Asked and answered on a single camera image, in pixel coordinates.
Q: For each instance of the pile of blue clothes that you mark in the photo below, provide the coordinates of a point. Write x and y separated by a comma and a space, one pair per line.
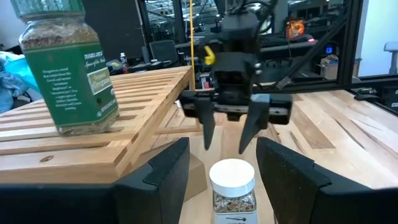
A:
15, 81

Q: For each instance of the black metal rig frame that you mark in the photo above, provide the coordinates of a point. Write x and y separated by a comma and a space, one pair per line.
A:
349, 46

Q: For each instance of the background cardboard box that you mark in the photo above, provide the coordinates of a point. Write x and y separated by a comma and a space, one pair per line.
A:
329, 67

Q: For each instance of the small orange box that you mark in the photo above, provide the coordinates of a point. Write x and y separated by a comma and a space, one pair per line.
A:
294, 29

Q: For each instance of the green-lid oregano jar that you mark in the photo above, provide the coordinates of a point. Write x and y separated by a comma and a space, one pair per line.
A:
71, 77

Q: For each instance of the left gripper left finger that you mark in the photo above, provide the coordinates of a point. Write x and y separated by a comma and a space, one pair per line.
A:
155, 193

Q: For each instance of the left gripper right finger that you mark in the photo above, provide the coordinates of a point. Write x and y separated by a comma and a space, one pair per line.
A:
289, 193

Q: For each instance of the black office chair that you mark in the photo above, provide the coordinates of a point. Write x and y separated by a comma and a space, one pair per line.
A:
163, 51

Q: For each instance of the white-lid bagel seasoning jar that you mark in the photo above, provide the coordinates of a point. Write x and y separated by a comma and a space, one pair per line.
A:
233, 177

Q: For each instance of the small bottle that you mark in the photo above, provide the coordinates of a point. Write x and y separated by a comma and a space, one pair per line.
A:
123, 59

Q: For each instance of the small cardboard box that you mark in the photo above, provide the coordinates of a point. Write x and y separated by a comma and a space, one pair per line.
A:
196, 180

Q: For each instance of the red white packet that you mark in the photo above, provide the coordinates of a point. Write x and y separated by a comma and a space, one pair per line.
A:
206, 82

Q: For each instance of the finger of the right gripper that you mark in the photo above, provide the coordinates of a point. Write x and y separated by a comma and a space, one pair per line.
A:
256, 118
207, 124

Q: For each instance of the wooden slatted shelf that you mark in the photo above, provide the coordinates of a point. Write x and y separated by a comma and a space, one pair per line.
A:
140, 93

